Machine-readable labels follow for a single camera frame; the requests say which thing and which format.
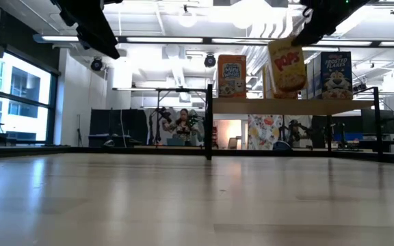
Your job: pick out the overhead light bar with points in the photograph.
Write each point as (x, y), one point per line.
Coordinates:
(166, 39)

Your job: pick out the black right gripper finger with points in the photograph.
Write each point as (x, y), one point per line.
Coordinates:
(308, 36)

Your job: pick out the wooden shelf with black frame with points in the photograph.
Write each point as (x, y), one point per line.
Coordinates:
(286, 106)

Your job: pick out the black dome ceiling camera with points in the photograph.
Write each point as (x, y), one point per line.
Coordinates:
(96, 65)
(210, 61)

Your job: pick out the large glass window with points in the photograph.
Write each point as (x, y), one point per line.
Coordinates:
(22, 95)

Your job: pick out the plain white hanging cloth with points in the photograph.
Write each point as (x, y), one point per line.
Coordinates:
(306, 121)

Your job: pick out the dark dome-shaped object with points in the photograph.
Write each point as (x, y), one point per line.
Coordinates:
(282, 146)

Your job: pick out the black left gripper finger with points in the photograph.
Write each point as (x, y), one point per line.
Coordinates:
(101, 42)

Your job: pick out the white globe pendant lamp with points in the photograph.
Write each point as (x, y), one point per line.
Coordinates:
(187, 19)
(241, 20)

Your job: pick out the white floral hanging cloth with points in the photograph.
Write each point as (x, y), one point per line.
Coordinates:
(264, 131)

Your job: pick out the orange Mini Wheats cereal box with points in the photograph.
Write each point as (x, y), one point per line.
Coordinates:
(232, 77)

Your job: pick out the person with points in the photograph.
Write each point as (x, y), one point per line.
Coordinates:
(182, 128)

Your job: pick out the black ceiling track light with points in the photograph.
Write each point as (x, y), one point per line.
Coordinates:
(359, 87)

